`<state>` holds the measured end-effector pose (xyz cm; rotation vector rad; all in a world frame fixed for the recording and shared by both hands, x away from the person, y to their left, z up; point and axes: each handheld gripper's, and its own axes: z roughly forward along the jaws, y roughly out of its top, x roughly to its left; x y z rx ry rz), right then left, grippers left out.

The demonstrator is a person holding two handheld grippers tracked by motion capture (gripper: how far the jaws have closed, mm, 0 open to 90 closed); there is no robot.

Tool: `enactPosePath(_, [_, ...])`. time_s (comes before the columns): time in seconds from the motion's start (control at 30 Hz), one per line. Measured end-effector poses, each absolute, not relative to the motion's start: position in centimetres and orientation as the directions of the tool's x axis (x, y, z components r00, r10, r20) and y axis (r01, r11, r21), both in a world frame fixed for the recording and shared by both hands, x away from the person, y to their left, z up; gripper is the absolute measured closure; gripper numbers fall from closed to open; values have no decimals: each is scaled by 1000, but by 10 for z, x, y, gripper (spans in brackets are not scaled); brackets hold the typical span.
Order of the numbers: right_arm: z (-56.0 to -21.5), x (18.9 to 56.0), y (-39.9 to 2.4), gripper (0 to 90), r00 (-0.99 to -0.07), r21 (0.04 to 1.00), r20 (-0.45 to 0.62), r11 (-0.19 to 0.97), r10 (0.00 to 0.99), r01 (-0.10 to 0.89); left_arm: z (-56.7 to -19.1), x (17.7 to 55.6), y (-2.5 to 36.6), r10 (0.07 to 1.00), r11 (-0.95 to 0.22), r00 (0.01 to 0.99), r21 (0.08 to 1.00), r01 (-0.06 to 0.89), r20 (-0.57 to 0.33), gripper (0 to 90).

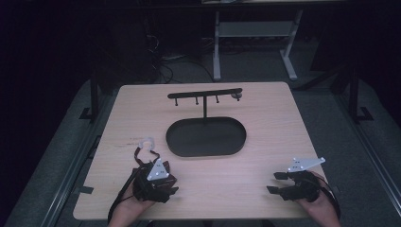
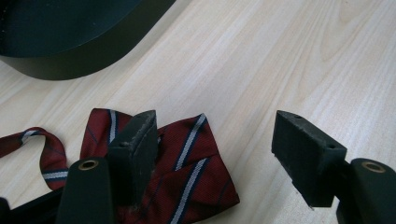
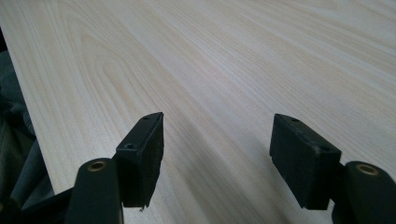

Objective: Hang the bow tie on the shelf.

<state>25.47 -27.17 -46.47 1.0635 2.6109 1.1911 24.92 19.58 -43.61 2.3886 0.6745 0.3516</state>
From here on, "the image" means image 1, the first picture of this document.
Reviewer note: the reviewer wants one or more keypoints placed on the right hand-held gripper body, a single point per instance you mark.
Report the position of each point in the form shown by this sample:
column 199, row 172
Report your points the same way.
column 304, row 187

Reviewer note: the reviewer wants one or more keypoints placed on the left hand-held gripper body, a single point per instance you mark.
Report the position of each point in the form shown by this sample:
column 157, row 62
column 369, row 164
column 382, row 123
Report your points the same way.
column 148, row 189

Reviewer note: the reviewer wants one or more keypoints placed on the person's left hand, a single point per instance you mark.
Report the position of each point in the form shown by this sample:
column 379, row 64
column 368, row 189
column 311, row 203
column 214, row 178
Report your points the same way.
column 135, row 205

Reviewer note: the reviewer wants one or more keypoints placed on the person's right hand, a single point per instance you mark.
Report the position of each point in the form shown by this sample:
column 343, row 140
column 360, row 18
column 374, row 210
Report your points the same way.
column 315, row 206

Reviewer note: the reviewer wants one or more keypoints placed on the black stand with oval tray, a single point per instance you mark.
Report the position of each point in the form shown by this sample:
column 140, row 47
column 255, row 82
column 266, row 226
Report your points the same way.
column 205, row 136

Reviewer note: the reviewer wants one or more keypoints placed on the grey tape piece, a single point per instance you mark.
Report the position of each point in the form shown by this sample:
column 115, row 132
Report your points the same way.
column 83, row 189

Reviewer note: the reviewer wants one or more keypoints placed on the small grey hanging item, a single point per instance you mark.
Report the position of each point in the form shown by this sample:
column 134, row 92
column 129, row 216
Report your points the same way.
column 236, row 94

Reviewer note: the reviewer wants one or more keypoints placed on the black metal stand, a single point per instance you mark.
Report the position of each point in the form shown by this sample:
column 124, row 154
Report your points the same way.
column 94, row 94
column 355, row 94

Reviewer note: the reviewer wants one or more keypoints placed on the metal floor rail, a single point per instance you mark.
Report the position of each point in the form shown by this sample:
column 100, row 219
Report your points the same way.
column 365, row 148
column 74, row 167

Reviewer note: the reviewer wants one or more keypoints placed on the white metal desk frame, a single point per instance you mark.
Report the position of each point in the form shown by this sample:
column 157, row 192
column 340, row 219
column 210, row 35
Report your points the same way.
column 255, row 30

